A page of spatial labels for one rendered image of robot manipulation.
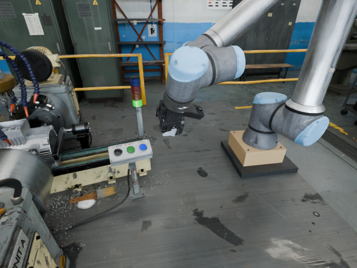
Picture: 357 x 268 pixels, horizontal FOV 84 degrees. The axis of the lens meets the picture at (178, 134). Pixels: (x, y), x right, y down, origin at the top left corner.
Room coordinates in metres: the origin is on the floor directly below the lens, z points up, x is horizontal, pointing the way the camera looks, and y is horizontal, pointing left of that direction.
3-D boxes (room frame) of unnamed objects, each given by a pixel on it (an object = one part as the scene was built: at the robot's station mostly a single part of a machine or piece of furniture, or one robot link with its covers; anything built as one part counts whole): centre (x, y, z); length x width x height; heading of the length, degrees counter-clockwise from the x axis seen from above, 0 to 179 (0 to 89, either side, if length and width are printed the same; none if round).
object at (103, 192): (0.65, 0.40, 0.80); 0.21 x 0.05 x 0.01; 111
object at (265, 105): (0.95, -0.47, 1.11); 0.17 x 0.15 x 0.18; 28
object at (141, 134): (1.19, 0.26, 1.01); 0.08 x 0.08 x 0.42; 20
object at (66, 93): (1.28, 0.87, 0.99); 0.35 x 0.31 x 0.37; 20
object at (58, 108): (1.03, 0.78, 1.04); 0.41 x 0.25 x 0.25; 20
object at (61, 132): (0.79, 0.56, 1.01); 0.26 x 0.04 x 0.03; 21
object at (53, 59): (1.33, 0.86, 1.16); 0.33 x 0.26 x 0.42; 20
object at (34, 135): (0.72, 0.66, 1.02); 0.20 x 0.19 x 0.19; 110
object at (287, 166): (0.95, -0.46, 0.82); 0.32 x 0.32 x 0.03; 9
